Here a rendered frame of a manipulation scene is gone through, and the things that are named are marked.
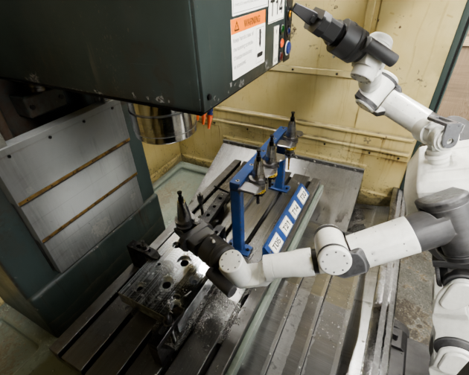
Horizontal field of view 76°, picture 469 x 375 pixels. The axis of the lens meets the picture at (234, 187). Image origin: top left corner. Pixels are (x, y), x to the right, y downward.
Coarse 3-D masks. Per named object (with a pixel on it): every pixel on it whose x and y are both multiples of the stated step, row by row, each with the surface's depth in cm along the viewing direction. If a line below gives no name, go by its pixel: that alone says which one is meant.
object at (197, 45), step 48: (0, 0) 61; (48, 0) 55; (96, 0) 50; (144, 0) 46; (192, 0) 43; (0, 48) 70; (48, 48) 62; (96, 48) 56; (144, 48) 51; (192, 48) 47; (96, 96) 64; (144, 96) 57; (192, 96) 52
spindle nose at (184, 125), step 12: (132, 108) 67; (144, 108) 65; (156, 108) 65; (132, 120) 70; (144, 120) 67; (156, 120) 67; (168, 120) 67; (180, 120) 69; (192, 120) 72; (144, 132) 69; (156, 132) 69; (168, 132) 69; (180, 132) 70; (192, 132) 74; (156, 144) 71
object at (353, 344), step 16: (368, 208) 172; (384, 208) 169; (352, 224) 164; (368, 224) 162; (368, 272) 135; (368, 288) 128; (352, 304) 124; (368, 304) 122; (352, 320) 118; (368, 320) 116; (352, 336) 113; (352, 352) 108; (352, 368) 103
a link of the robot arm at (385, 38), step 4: (376, 32) 80; (380, 32) 79; (372, 36) 80; (376, 36) 79; (380, 36) 79; (384, 36) 79; (388, 36) 79; (384, 40) 79; (388, 40) 79; (392, 40) 80; (388, 44) 79; (384, 64) 88; (380, 68) 89; (380, 72) 89; (376, 76) 89
